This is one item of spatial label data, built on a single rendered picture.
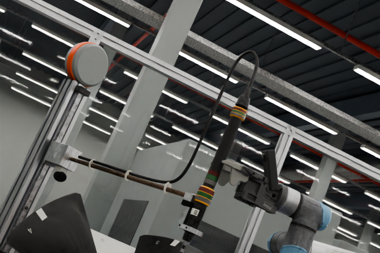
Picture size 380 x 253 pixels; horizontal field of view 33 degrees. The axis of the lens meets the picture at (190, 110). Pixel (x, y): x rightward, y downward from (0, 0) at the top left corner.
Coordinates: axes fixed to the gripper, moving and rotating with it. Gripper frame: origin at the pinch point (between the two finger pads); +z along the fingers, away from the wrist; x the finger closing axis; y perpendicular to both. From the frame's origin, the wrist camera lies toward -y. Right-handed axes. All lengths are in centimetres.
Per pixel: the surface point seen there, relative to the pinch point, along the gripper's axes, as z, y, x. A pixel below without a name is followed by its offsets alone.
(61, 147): 38, 10, 47
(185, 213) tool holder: 3.1, 16.8, 0.9
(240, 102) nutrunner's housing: 1.6, -17.0, -1.6
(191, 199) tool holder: 3.1, 12.6, 1.0
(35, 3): 68, -37, 71
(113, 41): 36, -37, 71
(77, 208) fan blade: 29.0, 26.5, 10.2
